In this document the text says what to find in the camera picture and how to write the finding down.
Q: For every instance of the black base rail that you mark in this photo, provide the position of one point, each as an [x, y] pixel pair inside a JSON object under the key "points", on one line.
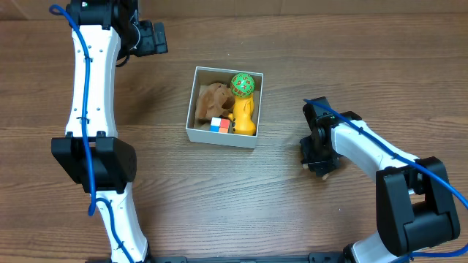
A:
{"points": [[248, 259]]}

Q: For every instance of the small wooden rattle drum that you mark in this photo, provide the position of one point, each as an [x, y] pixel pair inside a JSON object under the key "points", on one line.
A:
{"points": [[323, 177]]}

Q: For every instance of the green number ball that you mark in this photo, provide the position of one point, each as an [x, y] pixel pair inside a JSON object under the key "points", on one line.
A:
{"points": [[242, 85]]}

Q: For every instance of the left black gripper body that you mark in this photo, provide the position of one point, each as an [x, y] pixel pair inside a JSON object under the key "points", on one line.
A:
{"points": [[158, 38]]}

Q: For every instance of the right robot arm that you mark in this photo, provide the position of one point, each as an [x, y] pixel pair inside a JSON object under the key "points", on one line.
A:
{"points": [[415, 208]]}

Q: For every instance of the yellow toy whale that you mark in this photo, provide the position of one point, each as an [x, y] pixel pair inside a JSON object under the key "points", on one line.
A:
{"points": [[241, 116]]}

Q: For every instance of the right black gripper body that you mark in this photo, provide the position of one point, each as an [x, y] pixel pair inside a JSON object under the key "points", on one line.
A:
{"points": [[316, 166]]}

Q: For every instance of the brown plush toy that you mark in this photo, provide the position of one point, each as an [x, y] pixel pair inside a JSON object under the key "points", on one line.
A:
{"points": [[216, 100]]}

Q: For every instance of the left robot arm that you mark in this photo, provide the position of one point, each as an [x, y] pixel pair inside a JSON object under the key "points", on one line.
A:
{"points": [[105, 35]]}

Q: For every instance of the colourful puzzle cube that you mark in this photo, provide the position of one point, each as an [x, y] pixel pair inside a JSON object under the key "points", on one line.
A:
{"points": [[219, 125]]}

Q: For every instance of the white cardboard box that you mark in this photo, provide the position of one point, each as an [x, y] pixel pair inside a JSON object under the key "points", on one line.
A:
{"points": [[198, 132]]}

